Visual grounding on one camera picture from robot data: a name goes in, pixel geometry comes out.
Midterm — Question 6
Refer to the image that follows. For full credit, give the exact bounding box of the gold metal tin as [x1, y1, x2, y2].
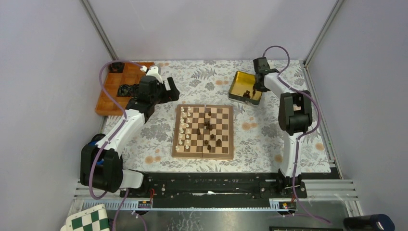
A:
[228, 71, 262, 106]

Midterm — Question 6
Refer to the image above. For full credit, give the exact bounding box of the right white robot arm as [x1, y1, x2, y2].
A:
[253, 57, 313, 178]

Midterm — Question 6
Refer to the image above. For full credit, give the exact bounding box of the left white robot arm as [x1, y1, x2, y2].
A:
[80, 66, 180, 199]

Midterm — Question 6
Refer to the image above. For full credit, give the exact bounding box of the wooden chess board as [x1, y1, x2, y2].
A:
[171, 104, 234, 160]

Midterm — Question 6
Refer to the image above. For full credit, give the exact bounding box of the orange compartment tray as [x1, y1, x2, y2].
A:
[95, 62, 154, 116]

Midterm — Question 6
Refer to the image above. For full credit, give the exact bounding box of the black item tray corner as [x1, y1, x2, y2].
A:
[108, 62, 125, 74]

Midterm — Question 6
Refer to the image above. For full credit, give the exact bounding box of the floral table cloth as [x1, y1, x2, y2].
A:
[102, 60, 332, 174]

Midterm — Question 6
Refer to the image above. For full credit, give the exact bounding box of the blue cloth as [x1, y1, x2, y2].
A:
[88, 133, 105, 166]

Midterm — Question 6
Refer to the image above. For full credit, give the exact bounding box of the green checkered roll mat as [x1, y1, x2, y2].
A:
[60, 204, 110, 231]

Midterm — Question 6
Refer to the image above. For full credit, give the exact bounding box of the dark cylinder bottle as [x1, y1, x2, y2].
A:
[343, 214, 395, 231]

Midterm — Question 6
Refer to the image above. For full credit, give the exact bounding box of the black cable bundle in tray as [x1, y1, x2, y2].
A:
[117, 84, 138, 97]

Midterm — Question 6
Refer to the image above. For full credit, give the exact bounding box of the black mounting rail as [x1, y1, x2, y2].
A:
[128, 172, 295, 208]

